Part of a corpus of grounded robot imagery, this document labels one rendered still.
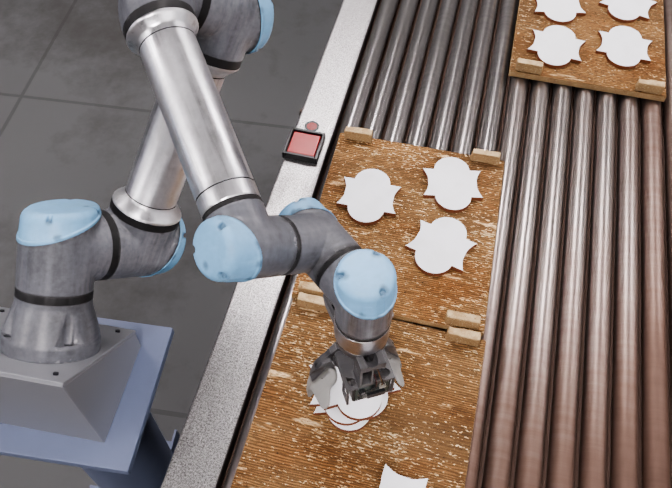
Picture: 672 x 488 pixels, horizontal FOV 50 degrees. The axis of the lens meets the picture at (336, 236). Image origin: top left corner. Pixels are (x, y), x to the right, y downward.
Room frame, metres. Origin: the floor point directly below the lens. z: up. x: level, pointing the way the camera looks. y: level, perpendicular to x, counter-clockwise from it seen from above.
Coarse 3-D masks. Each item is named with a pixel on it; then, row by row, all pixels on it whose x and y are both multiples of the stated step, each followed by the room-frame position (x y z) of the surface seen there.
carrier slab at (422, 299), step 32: (352, 160) 0.98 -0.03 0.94; (384, 160) 0.98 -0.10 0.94; (416, 160) 0.98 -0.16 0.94; (416, 192) 0.90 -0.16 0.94; (480, 192) 0.90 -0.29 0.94; (352, 224) 0.82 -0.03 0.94; (384, 224) 0.82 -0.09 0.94; (416, 224) 0.82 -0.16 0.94; (480, 224) 0.82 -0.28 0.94; (480, 256) 0.75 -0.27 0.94; (416, 288) 0.68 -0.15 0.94; (448, 288) 0.68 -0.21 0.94; (480, 288) 0.68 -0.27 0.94; (416, 320) 0.61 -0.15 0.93
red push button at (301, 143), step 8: (296, 136) 1.05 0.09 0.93; (304, 136) 1.05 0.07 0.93; (312, 136) 1.05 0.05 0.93; (320, 136) 1.05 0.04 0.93; (296, 144) 1.03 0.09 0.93; (304, 144) 1.03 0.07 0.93; (312, 144) 1.03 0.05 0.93; (296, 152) 1.01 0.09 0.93; (304, 152) 1.01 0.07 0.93; (312, 152) 1.01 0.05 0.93
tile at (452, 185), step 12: (444, 168) 0.95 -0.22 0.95; (456, 168) 0.96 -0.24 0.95; (468, 168) 0.96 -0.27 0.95; (432, 180) 0.92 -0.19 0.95; (444, 180) 0.92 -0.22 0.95; (456, 180) 0.92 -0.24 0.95; (468, 180) 0.92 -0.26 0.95; (432, 192) 0.89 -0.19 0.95; (444, 192) 0.89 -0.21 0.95; (456, 192) 0.89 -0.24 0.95; (468, 192) 0.89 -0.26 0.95; (444, 204) 0.86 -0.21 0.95; (456, 204) 0.86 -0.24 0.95; (468, 204) 0.86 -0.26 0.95
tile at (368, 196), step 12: (348, 180) 0.92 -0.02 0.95; (360, 180) 0.92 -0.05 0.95; (372, 180) 0.92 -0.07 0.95; (384, 180) 0.92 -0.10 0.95; (348, 192) 0.89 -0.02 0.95; (360, 192) 0.89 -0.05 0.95; (372, 192) 0.89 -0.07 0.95; (384, 192) 0.89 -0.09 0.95; (396, 192) 0.89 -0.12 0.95; (336, 204) 0.86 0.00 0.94; (348, 204) 0.86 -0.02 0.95; (360, 204) 0.86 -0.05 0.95; (372, 204) 0.86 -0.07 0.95; (384, 204) 0.86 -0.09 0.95; (360, 216) 0.83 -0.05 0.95; (372, 216) 0.83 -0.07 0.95
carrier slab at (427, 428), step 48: (288, 336) 0.57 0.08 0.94; (432, 336) 0.58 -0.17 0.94; (288, 384) 0.49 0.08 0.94; (432, 384) 0.49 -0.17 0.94; (288, 432) 0.40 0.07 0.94; (336, 432) 0.40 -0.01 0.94; (384, 432) 0.41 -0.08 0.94; (432, 432) 0.41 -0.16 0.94; (240, 480) 0.33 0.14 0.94; (288, 480) 0.33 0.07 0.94; (336, 480) 0.33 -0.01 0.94; (432, 480) 0.33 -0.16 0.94
